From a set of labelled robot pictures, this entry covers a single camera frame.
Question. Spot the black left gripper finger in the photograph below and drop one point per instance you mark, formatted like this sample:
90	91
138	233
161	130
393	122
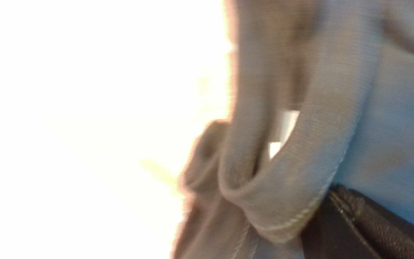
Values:
349	225

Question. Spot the gray long-sleeved shirt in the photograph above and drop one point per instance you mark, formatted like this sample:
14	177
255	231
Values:
324	97

